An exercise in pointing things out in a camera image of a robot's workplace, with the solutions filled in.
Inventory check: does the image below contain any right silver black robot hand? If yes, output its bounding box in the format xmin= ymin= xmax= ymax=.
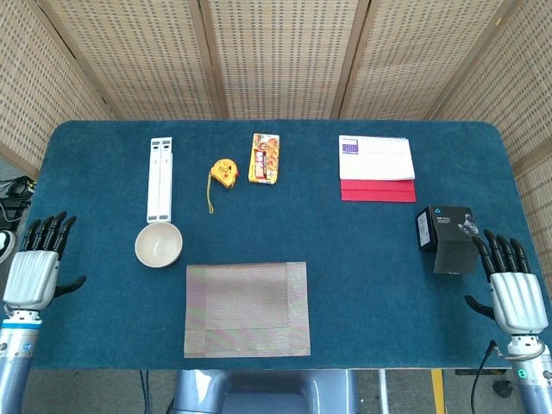
xmin=464 ymin=229 xmax=549 ymax=336

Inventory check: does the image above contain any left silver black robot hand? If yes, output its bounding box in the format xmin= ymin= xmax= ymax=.
xmin=2 ymin=210 xmax=87 ymax=311

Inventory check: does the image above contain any beige bowl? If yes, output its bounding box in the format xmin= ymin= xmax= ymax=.
xmin=134 ymin=222 xmax=184 ymax=268

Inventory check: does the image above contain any grey woven placemat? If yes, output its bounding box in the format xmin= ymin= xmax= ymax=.
xmin=183 ymin=261 xmax=312 ymax=359

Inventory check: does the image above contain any black and white shoe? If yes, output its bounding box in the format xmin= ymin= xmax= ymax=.
xmin=0 ymin=229 xmax=17 ymax=264

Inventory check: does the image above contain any black product box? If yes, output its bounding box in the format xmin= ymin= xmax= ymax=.
xmin=415 ymin=205 xmax=483 ymax=275

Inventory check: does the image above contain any yellow floor tape strip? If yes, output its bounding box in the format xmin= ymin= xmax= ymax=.
xmin=430 ymin=369 xmax=445 ymax=414

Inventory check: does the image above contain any blue table cloth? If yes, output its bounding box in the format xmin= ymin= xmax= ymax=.
xmin=0 ymin=119 xmax=552 ymax=371

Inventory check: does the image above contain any white folding laptop stand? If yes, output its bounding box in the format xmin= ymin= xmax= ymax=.
xmin=146 ymin=136 xmax=173 ymax=224

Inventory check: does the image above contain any white table leg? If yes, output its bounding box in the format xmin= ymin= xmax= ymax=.
xmin=377 ymin=369 xmax=389 ymax=414

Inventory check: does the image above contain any red folder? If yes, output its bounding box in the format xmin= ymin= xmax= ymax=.
xmin=340 ymin=179 xmax=417 ymax=204

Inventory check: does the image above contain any white spiral desk calendar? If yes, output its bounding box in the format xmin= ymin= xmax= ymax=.
xmin=337 ymin=135 xmax=417 ymax=182

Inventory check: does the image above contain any yellow tape measure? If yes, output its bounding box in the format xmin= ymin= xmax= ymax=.
xmin=204 ymin=158 xmax=239 ymax=215

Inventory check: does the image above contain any yellow food box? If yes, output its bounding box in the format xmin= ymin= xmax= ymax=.
xmin=247 ymin=132 xmax=281 ymax=185

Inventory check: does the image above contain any blue-grey robot torso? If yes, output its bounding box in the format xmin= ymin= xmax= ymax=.
xmin=166 ymin=369 xmax=359 ymax=414

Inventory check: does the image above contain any woven folding screen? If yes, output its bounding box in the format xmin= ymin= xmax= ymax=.
xmin=0 ymin=0 xmax=552 ymax=285

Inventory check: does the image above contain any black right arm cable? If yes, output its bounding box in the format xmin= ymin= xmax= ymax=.
xmin=469 ymin=339 xmax=499 ymax=414

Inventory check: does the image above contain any bundle of floor cables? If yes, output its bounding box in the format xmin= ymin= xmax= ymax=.
xmin=0 ymin=174 xmax=38 ymax=229

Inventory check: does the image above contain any black cable under table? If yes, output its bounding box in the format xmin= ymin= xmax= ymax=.
xmin=138 ymin=369 xmax=151 ymax=414

